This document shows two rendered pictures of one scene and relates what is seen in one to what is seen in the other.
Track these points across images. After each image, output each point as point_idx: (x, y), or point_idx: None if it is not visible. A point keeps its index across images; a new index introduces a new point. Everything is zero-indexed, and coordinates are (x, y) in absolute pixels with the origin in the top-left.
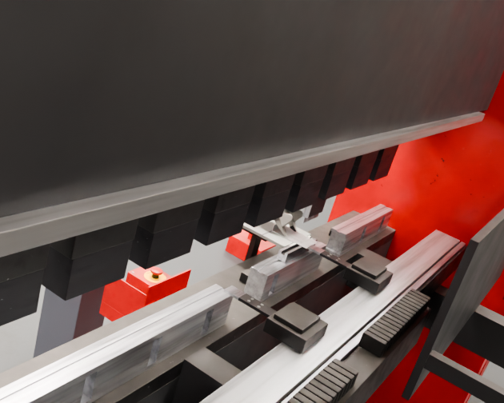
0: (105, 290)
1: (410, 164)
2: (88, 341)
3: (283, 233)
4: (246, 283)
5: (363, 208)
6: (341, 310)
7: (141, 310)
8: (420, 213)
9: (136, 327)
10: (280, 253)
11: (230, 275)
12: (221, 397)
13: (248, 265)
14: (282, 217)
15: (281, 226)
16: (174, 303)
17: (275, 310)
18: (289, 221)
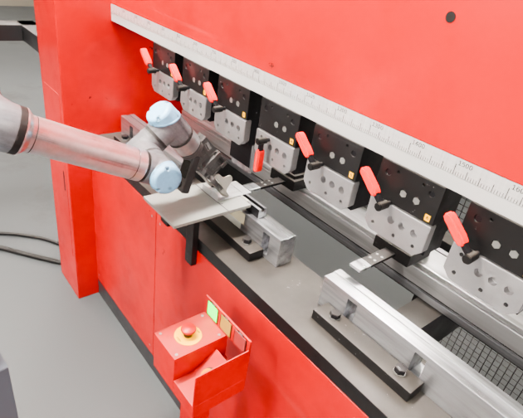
0: (196, 396)
1: (125, 65)
2: (400, 416)
3: (227, 195)
4: (256, 258)
5: (98, 128)
6: (349, 211)
7: (327, 356)
8: (149, 104)
9: (437, 357)
10: (260, 212)
11: (239, 265)
12: (516, 320)
13: (217, 245)
14: (222, 182)
15: (226, 191)
16: (305, 324)
17: (383, 249)
18: (231, 182)
